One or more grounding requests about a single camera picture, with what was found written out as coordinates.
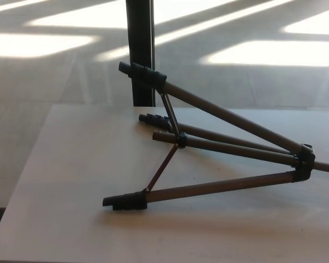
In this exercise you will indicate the brown and black camera tripod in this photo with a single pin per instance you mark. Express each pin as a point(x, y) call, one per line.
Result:
point(235, 115)

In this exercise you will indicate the black vertical post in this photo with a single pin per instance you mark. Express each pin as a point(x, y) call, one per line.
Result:
point(139, 41)

